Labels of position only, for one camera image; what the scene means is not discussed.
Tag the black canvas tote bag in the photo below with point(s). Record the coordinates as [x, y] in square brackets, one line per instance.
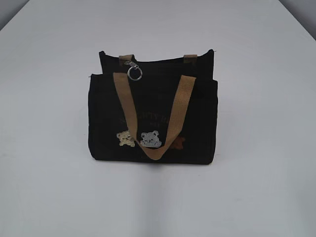
[173, 106]

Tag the silver key ring clasp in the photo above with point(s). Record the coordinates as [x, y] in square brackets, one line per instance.
[134, 72]

